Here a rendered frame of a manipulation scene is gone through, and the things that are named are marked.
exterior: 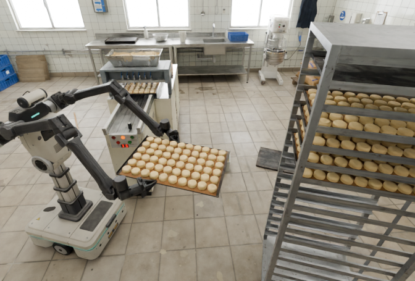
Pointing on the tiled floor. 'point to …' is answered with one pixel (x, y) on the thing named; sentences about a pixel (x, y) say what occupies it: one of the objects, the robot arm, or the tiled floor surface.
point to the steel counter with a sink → (215, 43)
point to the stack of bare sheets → (272, 160)
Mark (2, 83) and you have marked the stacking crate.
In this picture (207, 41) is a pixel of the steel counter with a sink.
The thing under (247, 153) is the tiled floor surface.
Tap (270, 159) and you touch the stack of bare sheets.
